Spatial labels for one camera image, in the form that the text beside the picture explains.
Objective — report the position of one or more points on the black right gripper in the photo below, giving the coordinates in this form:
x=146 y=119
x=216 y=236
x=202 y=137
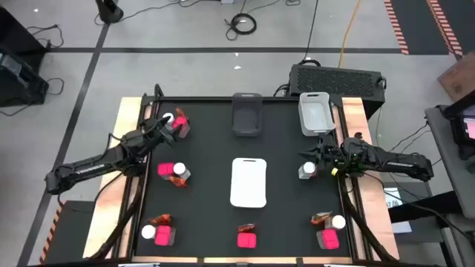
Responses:
x=334 y=154

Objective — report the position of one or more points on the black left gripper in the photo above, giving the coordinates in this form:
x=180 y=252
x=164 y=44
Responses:
x=148 y=134

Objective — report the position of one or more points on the white cap seasoning jar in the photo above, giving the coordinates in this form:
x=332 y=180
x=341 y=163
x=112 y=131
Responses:
x=308 y=169
x=148 y=231
x=168 y=117
x=179 y=168
x=338 y=221

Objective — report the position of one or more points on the orange taco seasoning packet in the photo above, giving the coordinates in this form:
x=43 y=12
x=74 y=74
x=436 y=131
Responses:
x=246 y=227
x=181 y=112
x=319 y=219
x=161 y=219
x=178 y=181

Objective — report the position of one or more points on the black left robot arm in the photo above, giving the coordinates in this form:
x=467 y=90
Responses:
x=92 y=167

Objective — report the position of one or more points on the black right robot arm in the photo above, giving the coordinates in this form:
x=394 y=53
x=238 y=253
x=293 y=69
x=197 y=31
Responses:
x=401 y=163

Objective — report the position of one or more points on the small yellow tag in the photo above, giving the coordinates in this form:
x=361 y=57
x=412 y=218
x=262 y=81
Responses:
x=334 y=171

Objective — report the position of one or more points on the light grey plastic bin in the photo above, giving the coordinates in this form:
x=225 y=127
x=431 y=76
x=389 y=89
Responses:
x=315 y=115

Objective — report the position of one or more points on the white plastic bin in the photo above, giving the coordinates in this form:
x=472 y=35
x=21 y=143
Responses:
x=248 y=183

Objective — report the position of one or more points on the black perforated metal box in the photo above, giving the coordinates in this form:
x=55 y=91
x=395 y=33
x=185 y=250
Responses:
x=334 y=81

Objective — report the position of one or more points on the dark grey plastic bin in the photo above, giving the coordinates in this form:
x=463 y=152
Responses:
x=246 y=118

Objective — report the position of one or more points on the white paper sheet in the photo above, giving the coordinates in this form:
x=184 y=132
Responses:
x=393 y=200

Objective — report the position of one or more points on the black stand base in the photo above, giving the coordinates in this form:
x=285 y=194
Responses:
x=109 y=11

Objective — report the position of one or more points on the grey desk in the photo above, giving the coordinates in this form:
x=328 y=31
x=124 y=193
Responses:
x=449 y=174

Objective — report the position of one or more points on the black orange striped floor mat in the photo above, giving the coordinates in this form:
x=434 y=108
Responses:
x=70 y=230
x=419 y=26

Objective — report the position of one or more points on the black equipment case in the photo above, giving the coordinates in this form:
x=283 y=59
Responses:
x=18 y=85

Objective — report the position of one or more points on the monitor with pink screen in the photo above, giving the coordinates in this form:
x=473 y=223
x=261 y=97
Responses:
x=468 y=128

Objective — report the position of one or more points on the brown cardboard box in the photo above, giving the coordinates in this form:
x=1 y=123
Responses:
x=460 y=76

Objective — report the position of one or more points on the black cabinet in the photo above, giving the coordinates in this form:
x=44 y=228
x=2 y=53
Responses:
x=15 y=33

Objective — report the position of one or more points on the white frame bracket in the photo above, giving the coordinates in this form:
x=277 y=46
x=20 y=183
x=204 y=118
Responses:
x=139 y=265

